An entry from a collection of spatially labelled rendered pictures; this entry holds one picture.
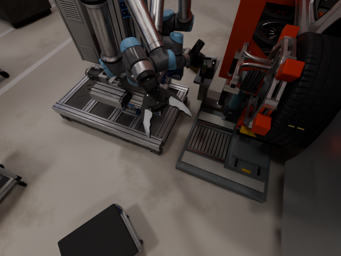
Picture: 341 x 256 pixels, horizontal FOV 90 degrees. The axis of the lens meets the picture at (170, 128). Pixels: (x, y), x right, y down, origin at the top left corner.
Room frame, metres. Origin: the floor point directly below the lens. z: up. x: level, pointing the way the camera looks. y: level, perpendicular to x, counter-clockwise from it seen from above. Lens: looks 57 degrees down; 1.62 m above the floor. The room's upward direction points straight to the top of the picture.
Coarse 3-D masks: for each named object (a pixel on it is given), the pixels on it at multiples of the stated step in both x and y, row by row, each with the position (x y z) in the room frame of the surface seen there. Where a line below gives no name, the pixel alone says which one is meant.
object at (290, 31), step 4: (284, 28) 1.04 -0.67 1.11; (288, 28) 1.03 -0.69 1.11; (292, 28) 1.02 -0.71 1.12; (296, 28) 1.02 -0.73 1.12; (284, 32) 1.02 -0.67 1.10; (288, 32) 1.01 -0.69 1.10; (292, 32) 1.01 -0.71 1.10; (296, 32) 1.00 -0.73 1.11; (280, 36) 1.04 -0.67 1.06; (284, 36) 1.00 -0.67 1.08; (288, 36) 1.00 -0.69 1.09; (292, 36) 0.99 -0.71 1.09; (280, 40) 1.00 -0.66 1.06
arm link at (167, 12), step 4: (164, 12) 1.40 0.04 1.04; (168, 12) 1.39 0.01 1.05; (172, 12) 1.38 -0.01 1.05; (164, 16) 1.35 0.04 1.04; (168, 16) 1.35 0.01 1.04; (172, 16) 1.36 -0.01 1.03; (164, 20) 1.34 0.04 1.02; (168, 20) 1.35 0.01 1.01; (172, 20) 1.35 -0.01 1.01; (164, 24) 1.34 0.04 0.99; (168, 24) 1.34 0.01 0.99; (172, 24) 1.34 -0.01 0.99; (164, 28) 1.34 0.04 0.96; (168, 28) 1.34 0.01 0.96; (172, 28) 1.34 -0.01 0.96; (164, 32) 1.34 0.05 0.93; (168, 32) 1.35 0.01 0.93
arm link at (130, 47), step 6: (126, 42) 0.56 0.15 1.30; (132, 42) 0.56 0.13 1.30; (138, 42) 0.58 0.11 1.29; (120, 48) 0.57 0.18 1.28; (126, 48) 0.54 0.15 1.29; (132, 48) 0.54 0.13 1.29; (138, 48) 0.54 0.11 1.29; (126, 54) 0.53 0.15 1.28; (132, 54) 0.52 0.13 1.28; (138, 54) 0.52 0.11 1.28; (144, 54) 0.53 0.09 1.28; (126, 60) 0.52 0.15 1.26; (132, 60) 0.50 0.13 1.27; (138, 60) 0.50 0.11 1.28; (126, 66) 0.54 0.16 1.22; (132, 66) 0.49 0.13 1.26
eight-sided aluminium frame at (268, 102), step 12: (276, 48) 0.98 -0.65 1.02; (288, 48) 0.93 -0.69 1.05; (264, 72) 1.07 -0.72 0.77; (276, 72) 0.70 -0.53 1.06; (276, 84) 0.65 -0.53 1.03; (252, 96) 0.94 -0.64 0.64; (276, 96) 0.61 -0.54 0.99; (252, 108) 0.87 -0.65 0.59; (264, 108) 0.58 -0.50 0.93; (252, 120) 0.59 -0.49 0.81
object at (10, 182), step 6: (0, 168) 0.54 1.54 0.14; (0, 174) 0.45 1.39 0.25; (6, 174) 0.44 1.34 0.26; (12, 174) 0.46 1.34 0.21; (0, 180) 0.41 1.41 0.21; (6, 180) 0.42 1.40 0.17; (12, 180) 0.43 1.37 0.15; (18, 180) 0.44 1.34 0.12; (0, 186) 0.37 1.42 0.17; (6, 186) 0.38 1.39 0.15; (0, 192) 0.33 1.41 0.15; (6, 192) 0.33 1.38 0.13; (0, 198) 0.29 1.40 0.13
